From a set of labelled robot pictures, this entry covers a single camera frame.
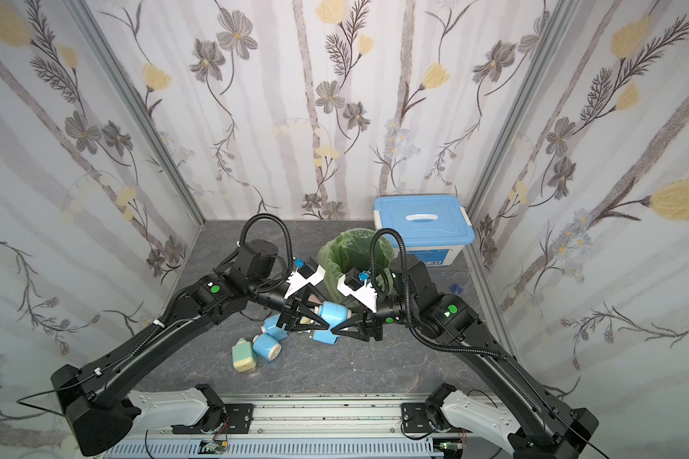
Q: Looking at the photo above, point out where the blue sharpener with crank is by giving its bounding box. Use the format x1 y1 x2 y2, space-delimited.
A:
318 301 352 330

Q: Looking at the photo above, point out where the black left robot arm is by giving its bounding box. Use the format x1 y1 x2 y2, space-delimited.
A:
51 213 329 456

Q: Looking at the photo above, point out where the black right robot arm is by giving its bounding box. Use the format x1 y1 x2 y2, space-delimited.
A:
331 229 599 458

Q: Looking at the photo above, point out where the blue sharpener upper middle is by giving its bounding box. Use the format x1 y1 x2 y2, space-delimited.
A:
261 314 288 342

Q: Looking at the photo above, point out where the blue sharpener lower middle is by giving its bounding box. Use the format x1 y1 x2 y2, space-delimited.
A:
253 333 282 363

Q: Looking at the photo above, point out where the green yellow sharpener leftmost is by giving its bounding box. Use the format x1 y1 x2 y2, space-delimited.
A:
232 338 258 373

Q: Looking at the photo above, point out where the green bagged trash bin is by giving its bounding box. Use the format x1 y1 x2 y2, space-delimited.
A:
317 228 397 304

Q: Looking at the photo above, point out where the blue lidded storage box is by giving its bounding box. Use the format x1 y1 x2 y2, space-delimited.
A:
373 194 476 267

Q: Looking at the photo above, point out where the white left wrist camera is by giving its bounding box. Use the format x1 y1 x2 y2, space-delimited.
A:
284 258 325 299

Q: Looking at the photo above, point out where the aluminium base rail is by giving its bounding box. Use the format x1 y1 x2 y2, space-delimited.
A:
102 392 552 459

